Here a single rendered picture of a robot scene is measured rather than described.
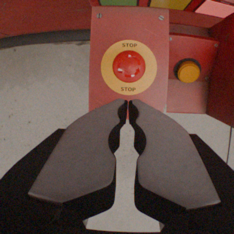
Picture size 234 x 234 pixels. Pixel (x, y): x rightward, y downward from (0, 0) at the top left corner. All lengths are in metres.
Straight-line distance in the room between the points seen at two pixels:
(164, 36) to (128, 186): 1.05
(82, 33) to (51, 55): 0.22
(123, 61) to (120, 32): 0.05
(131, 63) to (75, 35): 0.83
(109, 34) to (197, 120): 0.93
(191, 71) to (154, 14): 0.11
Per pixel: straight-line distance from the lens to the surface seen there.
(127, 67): 0.23
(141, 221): 1.40
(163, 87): 0.25
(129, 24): 0.26
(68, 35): 1.06
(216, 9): 0.26
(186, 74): 0.32
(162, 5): 0.26
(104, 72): 0.25
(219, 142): 1.23
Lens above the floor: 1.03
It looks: 79 degrees down
